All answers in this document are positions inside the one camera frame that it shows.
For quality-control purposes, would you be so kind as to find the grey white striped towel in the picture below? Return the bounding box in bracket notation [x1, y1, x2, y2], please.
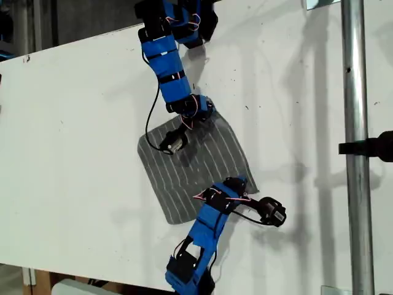
[136, 109, 260, 227]

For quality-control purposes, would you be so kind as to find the black clamp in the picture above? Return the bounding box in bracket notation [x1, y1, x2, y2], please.
[338, 130, 393, 163]

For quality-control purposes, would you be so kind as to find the white plastic container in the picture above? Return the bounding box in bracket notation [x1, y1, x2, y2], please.
[50, 277, 123, 295]

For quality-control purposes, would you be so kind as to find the wooden table leg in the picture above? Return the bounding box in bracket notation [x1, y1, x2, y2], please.
[21, 266, 53, 295]

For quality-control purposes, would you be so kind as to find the gripper black camera cable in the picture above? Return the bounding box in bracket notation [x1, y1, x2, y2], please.
[232, 210, 265, 226]
[141, 51, 168, 152]

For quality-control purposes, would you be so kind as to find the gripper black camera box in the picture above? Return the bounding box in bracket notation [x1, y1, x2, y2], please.
[259, 197, 287, 228]
[159, 128, 189, 155]

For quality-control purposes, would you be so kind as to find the steel post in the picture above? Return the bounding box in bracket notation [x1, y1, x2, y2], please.
[340, 0, 376, 295]

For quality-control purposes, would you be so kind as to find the metal corner bracket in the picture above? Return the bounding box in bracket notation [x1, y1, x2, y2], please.
[302, 0, 341, 12]

